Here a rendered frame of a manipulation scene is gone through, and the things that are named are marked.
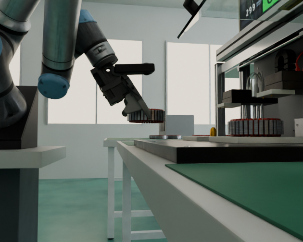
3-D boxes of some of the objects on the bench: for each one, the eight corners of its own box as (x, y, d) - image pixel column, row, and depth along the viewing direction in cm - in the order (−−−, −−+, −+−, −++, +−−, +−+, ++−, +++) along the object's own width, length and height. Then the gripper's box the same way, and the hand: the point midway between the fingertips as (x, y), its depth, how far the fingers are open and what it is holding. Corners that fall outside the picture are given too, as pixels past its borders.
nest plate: (196, 140, 75) (196, 136, 75) (182, 139, 90) (182, 136, 90) (249, 140, 77) (249, 136, 77) (226, 139, 92) (226, 136, 92)
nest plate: (237, 143, 51) (237, 137, 51) (208, 141, 66) (208, 136, 66) (311, 143, 53) (311, 136, 53) (268, 141, 68) (267, 136, 68)
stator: (237, 136, 54) (237, 117, 54) (221, 136, 65) (221, 120, 65) (295, 136, 54) (294, 117, 55) (269, 136, 66) (268, 120, 66)
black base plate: (176, 163, 37) (176, 146, 37) (133, 145, 100) (133, 139, 100) (470, 159, 44) (470, 144, 44) (257, 145, 107) (256, 139, 107)
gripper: (91, 77, 88) (125, 132, 89) (87, 62, 70) (130, 131, 71) (115, 64, 89) (148, 117, 90) (117, 46, 71) (158, 114, 72)
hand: (147, 117), depth 81 cm, fingers closed on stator, 13 cm apart
